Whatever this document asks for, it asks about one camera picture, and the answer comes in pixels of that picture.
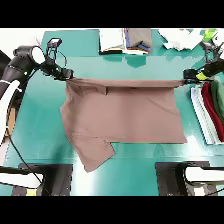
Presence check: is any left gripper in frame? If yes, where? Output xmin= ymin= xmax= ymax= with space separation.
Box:
xmin=49 ymin=65 xmax=75 ymax=81

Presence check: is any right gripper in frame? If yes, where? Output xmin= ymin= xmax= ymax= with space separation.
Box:
xmin=182 ymin=68 xmax=202 ymax=85

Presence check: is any brown T-shirt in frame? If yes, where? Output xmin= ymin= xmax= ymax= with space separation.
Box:
xmin=59 ymin=77 xmax=189 ymax=174

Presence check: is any green garment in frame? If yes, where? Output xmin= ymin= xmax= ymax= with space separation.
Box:
xmin=210 ymin=79 xmax=224 ymax=125

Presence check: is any red garment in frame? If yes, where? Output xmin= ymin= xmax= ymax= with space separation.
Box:
xmin=201 ymin=81 xmax=224 ymax=143

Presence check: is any heap of clothes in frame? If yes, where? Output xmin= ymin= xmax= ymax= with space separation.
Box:
xmin=157 ymin=28 xmax=211 ymax=52

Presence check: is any white striped garment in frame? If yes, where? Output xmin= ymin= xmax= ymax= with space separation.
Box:
xmin=190 ymin=85 xmax=222 ymax=146

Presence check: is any grey garment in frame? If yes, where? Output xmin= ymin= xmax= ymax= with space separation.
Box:
xmin=126 ymin=28 xmax=153 ymax=55

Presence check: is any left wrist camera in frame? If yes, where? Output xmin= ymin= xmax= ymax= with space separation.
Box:
xmin=45 ymin=37 xmax=64 ymax=65

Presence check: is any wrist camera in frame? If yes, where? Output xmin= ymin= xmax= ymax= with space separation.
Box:
xmin=45 ymin=37 xmax=64 ymax=65
xmin=199 ymin=40 xmax=222 ymax=64

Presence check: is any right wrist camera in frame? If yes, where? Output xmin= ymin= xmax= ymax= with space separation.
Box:
xmin=199 ymin=40 xmax=222 ymax=64

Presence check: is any black cable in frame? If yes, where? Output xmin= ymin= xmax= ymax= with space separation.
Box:
xmin=5 ymin=99 xmax=53 ymax=197

